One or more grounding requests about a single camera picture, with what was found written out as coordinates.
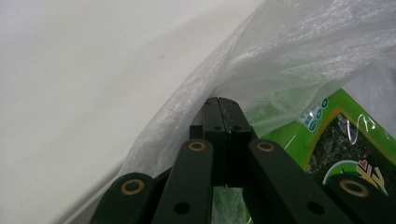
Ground green seaweed snack packet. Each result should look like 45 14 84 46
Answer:
211 88 396 224

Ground white smiley plastic bag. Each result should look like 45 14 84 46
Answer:
64 0 396 224

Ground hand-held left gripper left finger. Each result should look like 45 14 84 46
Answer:
189 96 230 188

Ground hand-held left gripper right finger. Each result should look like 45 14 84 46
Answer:
219 97 258 188

